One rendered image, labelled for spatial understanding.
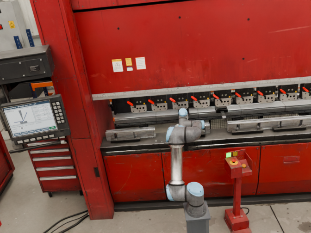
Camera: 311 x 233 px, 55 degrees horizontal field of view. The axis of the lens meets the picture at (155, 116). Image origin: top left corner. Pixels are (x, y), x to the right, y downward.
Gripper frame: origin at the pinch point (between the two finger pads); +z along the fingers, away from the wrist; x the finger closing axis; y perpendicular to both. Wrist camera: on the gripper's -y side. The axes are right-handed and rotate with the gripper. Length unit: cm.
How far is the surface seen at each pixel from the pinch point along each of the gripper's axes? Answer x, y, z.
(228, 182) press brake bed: -41, -43, 52
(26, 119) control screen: 120, -16, -72
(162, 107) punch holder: 20.8, 16.9, -13.0
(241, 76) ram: -52, 38, -26
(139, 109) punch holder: 43.1, 14.5, -13.7
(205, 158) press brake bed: -17.8, -23.7, 25.1
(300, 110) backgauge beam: -117, 31, 38
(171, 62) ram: 9, 46, -45
